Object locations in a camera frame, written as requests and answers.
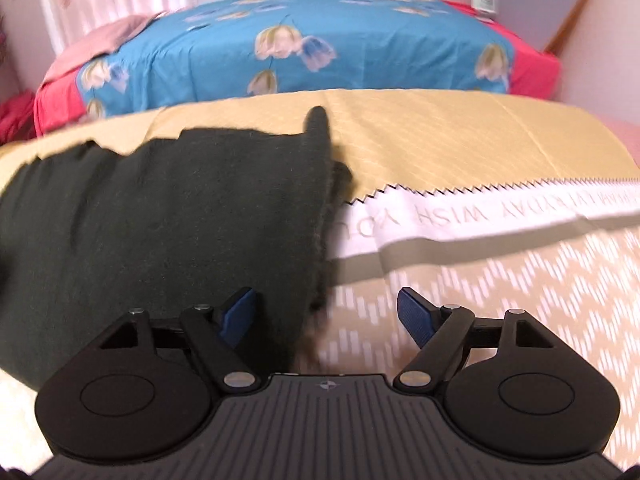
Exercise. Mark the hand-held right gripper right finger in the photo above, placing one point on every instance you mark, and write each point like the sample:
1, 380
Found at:
415, 317

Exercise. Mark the yellow beige patterned blanket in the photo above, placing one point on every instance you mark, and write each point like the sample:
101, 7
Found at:
475, 135

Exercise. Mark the pink cloth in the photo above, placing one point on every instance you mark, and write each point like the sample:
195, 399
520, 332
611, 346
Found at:
95, 45

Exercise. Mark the white wall outlet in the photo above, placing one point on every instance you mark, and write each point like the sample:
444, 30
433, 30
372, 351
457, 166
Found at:
485, 1

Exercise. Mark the blue floral quilt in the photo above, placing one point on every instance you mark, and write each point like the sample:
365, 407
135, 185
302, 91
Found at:
380, 50

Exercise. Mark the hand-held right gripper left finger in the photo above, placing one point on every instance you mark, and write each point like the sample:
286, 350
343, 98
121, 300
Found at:
237, 317

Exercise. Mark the red bed sheet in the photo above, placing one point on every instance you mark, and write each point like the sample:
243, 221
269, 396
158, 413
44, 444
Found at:
55, 105

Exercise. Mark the wooden framed board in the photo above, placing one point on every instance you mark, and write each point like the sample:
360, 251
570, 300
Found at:
575, 20

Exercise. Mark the dark green knit sweater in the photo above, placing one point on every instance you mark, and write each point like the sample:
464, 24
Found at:
150, 220

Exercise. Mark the red clothes pile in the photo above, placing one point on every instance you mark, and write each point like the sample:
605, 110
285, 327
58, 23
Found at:
15, 115

